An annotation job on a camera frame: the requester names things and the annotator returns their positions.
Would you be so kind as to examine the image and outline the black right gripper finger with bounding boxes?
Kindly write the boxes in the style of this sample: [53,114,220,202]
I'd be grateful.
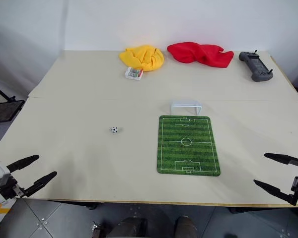
[264,153,298,172]
[253,179,298,206]

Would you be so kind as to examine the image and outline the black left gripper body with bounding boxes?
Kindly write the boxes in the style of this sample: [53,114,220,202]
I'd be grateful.
[0,166,25,200]

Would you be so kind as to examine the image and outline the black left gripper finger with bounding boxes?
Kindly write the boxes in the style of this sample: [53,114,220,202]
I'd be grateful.
[6,155,40,173]
[20,171,58,199]

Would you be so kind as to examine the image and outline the green soccer field mat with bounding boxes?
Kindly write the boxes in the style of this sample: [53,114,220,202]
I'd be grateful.
[156,115,221,176]

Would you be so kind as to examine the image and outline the dark rounded robot foot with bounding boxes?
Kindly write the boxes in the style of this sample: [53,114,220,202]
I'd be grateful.
[109,217,148,238]
[175,215,198,238]

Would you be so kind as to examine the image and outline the grey handheld remote controller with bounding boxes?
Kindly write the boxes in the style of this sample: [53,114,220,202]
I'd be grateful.
[238,50,275,82]

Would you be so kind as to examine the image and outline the red cloth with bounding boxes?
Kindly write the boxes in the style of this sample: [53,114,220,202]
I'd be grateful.
[166,42,234,68]

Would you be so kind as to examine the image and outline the small white plastic box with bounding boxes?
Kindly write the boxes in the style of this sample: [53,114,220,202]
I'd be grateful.
[125,66,144,81]

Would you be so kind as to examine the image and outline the yellow cloth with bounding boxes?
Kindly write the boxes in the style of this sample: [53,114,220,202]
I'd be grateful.
[118,44,165,72]

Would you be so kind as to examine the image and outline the small white goal frame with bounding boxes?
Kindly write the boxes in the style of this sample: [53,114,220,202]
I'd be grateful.
[169,100,203,116]

